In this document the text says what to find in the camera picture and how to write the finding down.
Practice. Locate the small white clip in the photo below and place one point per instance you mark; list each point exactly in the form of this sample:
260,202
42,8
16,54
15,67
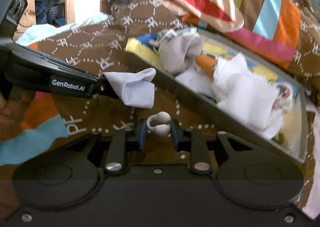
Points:
159,124

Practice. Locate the brown PF patterned quilt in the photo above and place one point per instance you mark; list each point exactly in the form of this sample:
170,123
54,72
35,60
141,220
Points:
52,121

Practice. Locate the grey tray with cartoon liner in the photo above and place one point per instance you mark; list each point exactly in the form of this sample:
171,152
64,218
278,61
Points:
291,141

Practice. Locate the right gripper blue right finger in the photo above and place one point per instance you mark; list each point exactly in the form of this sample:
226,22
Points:
194,142

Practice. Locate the person left hand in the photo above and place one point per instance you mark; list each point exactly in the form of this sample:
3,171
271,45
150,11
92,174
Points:
12,112

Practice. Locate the pink blanket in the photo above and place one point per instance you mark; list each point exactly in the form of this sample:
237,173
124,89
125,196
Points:
310,197

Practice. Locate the white tissue pack blue print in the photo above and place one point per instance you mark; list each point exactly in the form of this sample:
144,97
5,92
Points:
196,81

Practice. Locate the orange fabric roll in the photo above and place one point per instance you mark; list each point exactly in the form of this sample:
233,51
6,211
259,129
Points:
207,64

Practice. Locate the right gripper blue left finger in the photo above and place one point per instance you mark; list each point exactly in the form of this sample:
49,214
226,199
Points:
123,142

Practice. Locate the white tissue sheets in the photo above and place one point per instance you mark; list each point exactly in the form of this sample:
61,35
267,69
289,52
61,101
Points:
246,97

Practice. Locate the light grey cloth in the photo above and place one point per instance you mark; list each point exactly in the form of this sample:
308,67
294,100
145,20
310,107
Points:
134,89

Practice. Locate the grey drawstring pouch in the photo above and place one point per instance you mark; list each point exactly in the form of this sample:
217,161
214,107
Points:
177,50

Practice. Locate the monkey face striped pillow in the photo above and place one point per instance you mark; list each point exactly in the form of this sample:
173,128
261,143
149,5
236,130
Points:
285,32

